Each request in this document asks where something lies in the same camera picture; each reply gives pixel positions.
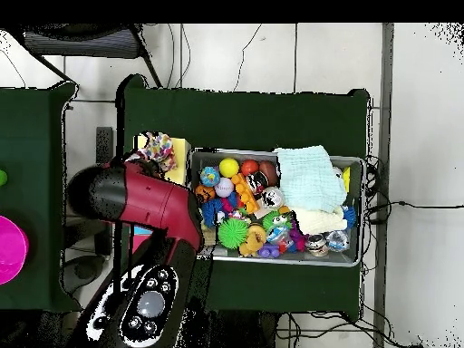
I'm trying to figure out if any mint green waffle cloth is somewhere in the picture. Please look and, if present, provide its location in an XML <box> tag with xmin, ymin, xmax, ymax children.
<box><xmin>273</xmin><ymin>144</ymin><xmax>348</xmax><ymax>214</ymax></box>

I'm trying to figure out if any colourful spotted cloth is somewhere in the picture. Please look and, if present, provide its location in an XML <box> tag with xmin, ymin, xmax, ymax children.
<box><xmin>139</xmin><ymin>131</ymin><xmax>179</xmax><ymax>173</ymax></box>

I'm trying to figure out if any cream waffle cloth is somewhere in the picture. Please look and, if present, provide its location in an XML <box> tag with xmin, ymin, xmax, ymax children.
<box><xmin>292</xmin><ymin>205</ymin><xmax>349</xmax><ymax>236</ymax></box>

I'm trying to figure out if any wooden box with three holes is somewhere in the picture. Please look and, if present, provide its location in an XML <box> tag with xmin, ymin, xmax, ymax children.
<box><xmin>128</xmin><ymin>133</ymin><xmax>192</xmax><ymax>255</ymax></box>

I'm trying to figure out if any white baseball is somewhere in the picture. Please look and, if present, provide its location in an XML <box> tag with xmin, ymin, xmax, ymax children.
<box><xmin>214</xmin><ymin>177</ymin><xmax>236</xmax><ymax>198</ymax></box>

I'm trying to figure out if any orange plastic brick block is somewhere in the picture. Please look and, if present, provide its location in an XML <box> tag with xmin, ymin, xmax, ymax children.
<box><xmin>230</xmin><ymin>172</ymin><xmax>261</xmax><ymax>215</ymax></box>

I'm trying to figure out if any yellow ball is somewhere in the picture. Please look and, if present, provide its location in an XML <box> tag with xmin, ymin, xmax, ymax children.
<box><xmin>218</xmin><ymin>158</ymin><xmax>241</xmax><ymax>179</ymax></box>

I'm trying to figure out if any globe print ball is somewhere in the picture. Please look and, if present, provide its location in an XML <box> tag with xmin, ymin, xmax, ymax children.
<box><xmin>199</xmin><ymin>166</ymin><xmax>221</xmax><ymax>188</ymax></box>

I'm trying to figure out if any orange ball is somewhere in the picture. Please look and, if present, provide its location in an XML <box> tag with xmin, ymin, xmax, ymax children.
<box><xmin>240</xmin><ymin>159</ymin><xmax>260</xmax><ymax>178</ymax></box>

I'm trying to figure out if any brown football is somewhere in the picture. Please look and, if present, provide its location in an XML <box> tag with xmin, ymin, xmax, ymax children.
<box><xmin>258</xmin><ymin>159</ymin><xmax>279</xmax><ymax>189</ymax></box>

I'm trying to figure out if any green spiky ball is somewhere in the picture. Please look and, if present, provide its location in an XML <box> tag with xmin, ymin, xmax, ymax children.
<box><xmin>217</xmin><ymin>217</ymin><xmax>250</xmax><ymax>251</ymax></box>

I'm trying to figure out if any green spiky toy with eyes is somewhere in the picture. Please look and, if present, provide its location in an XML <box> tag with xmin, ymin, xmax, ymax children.
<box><xmin>262</xmin><ymin>210</ymin><xmax>294</xmax><ymax>234</ymax></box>

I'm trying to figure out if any black upright panel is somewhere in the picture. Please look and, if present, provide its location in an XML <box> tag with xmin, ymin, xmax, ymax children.
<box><xmin>94</xmin><ymin>126</ymin><xmax>114</xmax><ymax>256</ymax></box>

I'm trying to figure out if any dark grey oval base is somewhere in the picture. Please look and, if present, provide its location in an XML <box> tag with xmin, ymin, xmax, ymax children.
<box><xmin>60</xmin><ymin>254</ymin><xmax>107</xmax><ymax>295</ymax></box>

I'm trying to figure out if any dark green side tablecloth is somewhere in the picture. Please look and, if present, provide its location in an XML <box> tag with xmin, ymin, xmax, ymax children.
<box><xmin>0</xmin><ymin>81</ymin><xmax>83</xmax><ymax>314</ymax></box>

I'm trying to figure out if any black mesh chair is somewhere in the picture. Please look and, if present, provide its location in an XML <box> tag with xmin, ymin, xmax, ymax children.
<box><xmin>6</xmin><ymin>23</ymin><xmax>163</xmax><ymax>89</ymax></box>

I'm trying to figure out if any pink round disc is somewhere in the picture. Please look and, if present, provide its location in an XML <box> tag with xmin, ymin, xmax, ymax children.
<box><xmin>0</xmin><ymin>215</ymin><xmax>30</xmax><ymax>285</ymax></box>

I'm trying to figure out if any shallow wire mesh bin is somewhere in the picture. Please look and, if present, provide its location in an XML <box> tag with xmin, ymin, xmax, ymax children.
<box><xmin>188</xmin><ymin>147</ymin><xmax>367</xmax><ymax>268</ymax></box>

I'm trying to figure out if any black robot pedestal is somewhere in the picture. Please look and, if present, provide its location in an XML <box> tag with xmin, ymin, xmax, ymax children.
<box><xmin>202</xmin><ymin>309</ymin><xmax>282</xmax><ymax>348</ymax></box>

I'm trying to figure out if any black power cable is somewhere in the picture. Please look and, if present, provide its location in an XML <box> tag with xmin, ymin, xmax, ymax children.
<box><xmin>365</xmin><ymin>199</ymin><xmax>464</xmax><ymax>226</ymax></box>

